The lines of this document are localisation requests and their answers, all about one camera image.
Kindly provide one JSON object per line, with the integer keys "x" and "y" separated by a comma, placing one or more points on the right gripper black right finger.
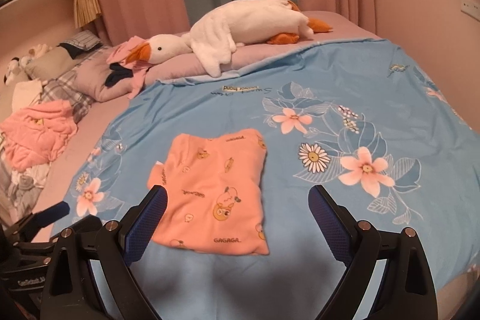
{"x": 354, "y": 243}

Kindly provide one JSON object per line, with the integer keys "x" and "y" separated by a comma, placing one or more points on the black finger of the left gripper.
{"x": 28, "y": 227}

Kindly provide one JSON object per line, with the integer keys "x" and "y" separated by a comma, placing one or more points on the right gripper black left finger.
{"x": 120, "y": 243}

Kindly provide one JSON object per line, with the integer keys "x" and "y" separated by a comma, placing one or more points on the orange cartoon print shirt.
{"x": 214, "y": 197}

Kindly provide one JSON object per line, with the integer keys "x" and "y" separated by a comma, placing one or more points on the white grey clothes heap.
{"x": 20, "y": 191}

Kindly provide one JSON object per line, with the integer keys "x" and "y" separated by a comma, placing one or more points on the pink crumpled clothes pile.
{"x": 38, "y": 134}

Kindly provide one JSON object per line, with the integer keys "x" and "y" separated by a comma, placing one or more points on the blue floral quilt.
{"x": 359, "y": 117}

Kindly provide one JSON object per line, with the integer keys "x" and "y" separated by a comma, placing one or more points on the white folded cloth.
{"x": 26, "y": 93}

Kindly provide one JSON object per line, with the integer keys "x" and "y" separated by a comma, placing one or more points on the plaid grey pillow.
{"x": 62, "y": 88}

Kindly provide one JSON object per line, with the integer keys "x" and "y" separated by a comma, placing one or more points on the mauve pillow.
{"x": 92, "y": 73}

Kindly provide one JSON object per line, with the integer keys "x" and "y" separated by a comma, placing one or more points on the small plush toys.
{"x": 16, "y": 65}

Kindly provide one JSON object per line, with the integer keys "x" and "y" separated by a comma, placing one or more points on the beige pillow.
{"x": 51, "y": 65}

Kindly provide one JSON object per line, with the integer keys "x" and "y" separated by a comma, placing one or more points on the dark navy garment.
{"x": 118, "y": 73}

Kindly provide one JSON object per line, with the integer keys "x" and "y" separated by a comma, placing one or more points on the pink garment on pillow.
{"x": 133, "y": 55}

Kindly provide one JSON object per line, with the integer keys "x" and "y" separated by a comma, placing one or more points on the striped folded cloth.
{"x": 82, "y": 42}

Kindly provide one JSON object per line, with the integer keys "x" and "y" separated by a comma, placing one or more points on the straw tassel lampshade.
{"x": 85, "y": 11}

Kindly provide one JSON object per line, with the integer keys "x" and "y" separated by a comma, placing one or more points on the white goose plush toy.
{"x": 217, "y": 35}

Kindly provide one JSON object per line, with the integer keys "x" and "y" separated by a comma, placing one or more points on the white wall socket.
{"x": 470, "y": 8}

